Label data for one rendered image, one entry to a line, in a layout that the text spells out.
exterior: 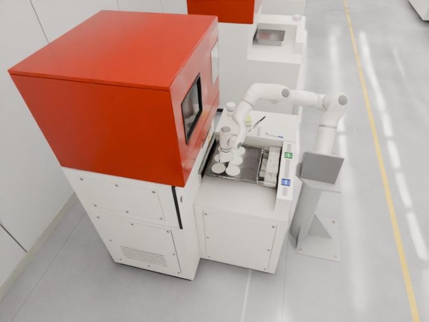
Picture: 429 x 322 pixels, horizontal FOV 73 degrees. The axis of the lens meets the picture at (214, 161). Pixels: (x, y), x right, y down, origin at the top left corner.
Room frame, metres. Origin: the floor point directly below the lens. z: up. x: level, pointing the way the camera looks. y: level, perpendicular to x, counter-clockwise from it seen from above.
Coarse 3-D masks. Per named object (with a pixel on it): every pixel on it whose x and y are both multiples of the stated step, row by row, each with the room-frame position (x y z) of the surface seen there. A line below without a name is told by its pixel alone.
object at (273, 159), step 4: (272, 152) 1.61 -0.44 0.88; (276, 152) 1.61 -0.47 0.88; (272, 156) 1.57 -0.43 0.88; (276, 156) 1.57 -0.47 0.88; (268, 160) 1.52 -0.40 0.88; (272, 160) 1.52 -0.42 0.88; (276, 160) 1.52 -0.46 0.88; (268, 164) 1.48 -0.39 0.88; (272, 164) 1.48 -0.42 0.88; (276, 164) 1.48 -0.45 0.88; (268, 168) 1.44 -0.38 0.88; (272, 168) 1.44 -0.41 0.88; (276, 168) 1.44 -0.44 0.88; (268, 176) 1.36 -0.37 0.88; (276, 176) 1.36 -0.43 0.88; (264, 184) 1.30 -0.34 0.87; (268, 184) 1.29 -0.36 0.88; (272, 184) 1.29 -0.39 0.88
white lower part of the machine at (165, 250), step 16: (192, 208) 1.18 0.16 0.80; (96, 224) 1.18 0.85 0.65; (112, 224) 1.14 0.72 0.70; (128, 224) 1.11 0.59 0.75; (144, 224) 1.08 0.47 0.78; (160, 224) 1.05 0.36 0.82; (192, 224) 1.14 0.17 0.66; (112, 240) 1.16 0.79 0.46; (128, 240) 1.12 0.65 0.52; (144, 240) 1.09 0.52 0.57; (160, 240) 1.05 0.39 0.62; (176, 240) 1.02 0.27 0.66; (192, 240) 1.10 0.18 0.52; (112, 256) 1.19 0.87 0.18; (128, 256) 1.15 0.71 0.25; (144, 256) 1.11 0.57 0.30; (160, 256) 1.06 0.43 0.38; (176, 256) 1.03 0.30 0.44; (192, 256) 1.06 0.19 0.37; (160, 272) 1.08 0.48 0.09; (176, 272) 1.04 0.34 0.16; (192, 272) 1.01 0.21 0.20
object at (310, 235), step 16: (304, 192) 1.41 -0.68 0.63; (320, 192) 1.38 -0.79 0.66; (336, 192) 1.26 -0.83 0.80; (304, 208) 1.38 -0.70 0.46; (304, 224) 1.37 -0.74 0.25; (320, 224) 1.39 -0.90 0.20; (336, 224) 1.51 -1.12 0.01; (304, 240) 1.35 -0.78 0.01; (320, 240) 1.35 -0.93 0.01; (336, 240) 1.34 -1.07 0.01; (320, 256) 1.19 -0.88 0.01; (336, 256) 1.18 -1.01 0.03
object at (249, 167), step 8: (216, 152) 1.61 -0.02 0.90; (248, 152) 1.60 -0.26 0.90; (256, 152) 1.60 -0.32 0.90; (248, 160) 1.51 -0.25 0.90; (256, 160) 1.51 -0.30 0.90; (240, 168) 1.44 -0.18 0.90; (248, 168) 1.43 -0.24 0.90; (256, 168) 1.43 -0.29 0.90; (232, 176) 1.36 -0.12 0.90; (240, 176) 1.36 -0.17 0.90; (248, 176) 1.35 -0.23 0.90; (256, 176) 1.35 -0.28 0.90
